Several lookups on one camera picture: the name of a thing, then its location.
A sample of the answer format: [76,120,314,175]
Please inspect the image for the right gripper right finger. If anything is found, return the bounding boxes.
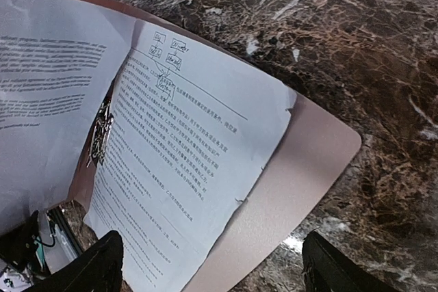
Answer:
[302,231,397,292]

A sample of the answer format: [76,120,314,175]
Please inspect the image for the tan brown folder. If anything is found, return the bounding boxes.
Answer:
[0,0,363,292]

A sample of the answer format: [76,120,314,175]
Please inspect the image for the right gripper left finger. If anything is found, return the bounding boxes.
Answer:
[26,230,124,292]

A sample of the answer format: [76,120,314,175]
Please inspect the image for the tan folder metal clip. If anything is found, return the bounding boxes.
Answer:
[86,98,114,168]

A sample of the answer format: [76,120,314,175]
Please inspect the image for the printed paper sheet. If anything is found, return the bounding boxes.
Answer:
[1,0,136,233]
[85,21,296,291]

